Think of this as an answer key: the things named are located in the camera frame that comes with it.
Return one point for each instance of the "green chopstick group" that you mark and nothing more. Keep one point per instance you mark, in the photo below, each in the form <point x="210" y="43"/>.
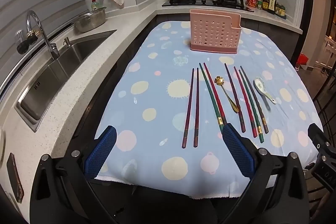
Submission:
<point x="254" y="111"/>

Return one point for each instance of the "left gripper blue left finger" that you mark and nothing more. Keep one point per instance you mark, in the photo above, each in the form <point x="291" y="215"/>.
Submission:
<point x="98" y="151"/>

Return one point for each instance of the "dark maroon chopstick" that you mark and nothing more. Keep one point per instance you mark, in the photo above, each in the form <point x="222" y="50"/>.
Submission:
<point x="187" y="121"/>
<point x="196" y="127"/>

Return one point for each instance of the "red chopstick pair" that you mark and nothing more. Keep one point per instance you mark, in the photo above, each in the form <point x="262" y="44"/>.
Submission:
<point x="223" y="117"/>

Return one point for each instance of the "dark brown chopstick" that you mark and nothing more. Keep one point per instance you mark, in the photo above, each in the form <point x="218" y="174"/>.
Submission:
<point x="262" y="116"/>

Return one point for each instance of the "gold flower spoon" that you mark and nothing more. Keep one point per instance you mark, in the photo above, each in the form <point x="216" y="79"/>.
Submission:
<point x="220" y="82"/>

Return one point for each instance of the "brown sauce bottle yellow cap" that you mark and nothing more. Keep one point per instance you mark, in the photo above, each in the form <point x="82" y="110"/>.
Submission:
<point x="265" y="5"/>

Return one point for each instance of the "white ceramic spoon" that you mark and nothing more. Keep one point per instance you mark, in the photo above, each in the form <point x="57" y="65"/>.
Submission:
<point x="260" y="87"/>

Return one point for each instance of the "red chopstick group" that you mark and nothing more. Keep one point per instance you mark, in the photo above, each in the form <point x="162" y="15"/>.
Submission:
<point x="248" y="107"/>

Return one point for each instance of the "soap dispenser pump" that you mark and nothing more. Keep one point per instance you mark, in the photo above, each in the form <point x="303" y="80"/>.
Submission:
<point x="67" y="42"/>

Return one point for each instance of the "green dish soap bottle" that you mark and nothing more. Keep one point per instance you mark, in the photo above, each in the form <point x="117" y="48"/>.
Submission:
<point x="95" y="5"/>

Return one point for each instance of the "stainless steel pot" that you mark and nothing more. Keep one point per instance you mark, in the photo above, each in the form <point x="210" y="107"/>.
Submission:
<point x="90" y="20"/>

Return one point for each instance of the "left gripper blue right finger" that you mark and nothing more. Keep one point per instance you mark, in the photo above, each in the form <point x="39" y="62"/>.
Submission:
<point x="239" y="148"/>

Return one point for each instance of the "black phone on counter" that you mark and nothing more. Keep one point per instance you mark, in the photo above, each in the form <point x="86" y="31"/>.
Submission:
<point x="15" y="181"/>

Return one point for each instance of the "red instant noodle cup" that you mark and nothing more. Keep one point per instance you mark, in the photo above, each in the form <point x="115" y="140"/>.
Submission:
<point x="252" y="3"/>

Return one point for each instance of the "purple chopstick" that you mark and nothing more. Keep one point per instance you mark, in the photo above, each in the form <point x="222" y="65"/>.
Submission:
<point x="242" y="124"/>

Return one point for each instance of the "dark soy sauce bottle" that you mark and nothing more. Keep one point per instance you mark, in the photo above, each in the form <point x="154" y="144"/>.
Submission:
<point x="272" y="6"/>

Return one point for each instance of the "small green lid jar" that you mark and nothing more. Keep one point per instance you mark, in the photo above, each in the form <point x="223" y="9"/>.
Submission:
<point x="260" y="4"/>

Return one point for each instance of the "chrome sink faucet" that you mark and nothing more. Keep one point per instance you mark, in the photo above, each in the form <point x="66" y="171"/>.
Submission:
<point x="32" y="35"/>

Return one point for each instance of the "small jars on tray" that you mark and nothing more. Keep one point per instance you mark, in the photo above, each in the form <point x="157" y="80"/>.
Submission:
<point x="280" y="11"/>

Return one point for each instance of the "black gas stove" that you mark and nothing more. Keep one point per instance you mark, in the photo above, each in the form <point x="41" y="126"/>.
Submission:
<point x="231" y="4"/>

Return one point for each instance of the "pink perforated utensil holder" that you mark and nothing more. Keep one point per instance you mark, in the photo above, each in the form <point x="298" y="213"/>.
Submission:
<point x="214" y="31"/>

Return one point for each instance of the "blue polka dot tablecloth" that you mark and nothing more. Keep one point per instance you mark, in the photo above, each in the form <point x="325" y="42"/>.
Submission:
<point x="149" y="104"/>

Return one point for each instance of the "green chopstick pair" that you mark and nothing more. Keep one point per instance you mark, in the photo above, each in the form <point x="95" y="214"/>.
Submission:
<point x="213" y="100"/>

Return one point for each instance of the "stainless steel sink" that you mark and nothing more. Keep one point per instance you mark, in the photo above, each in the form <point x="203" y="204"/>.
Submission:
<point x="37" y="96"/>

